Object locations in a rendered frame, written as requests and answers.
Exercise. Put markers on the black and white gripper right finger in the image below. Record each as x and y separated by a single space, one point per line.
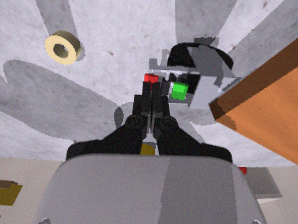
171 139

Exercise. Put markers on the wooden platform dolly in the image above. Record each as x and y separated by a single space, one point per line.
262 106

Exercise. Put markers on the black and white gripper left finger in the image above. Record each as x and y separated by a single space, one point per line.
126 138

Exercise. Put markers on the yellow cylinder with center hole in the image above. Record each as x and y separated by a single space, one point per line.
147 150

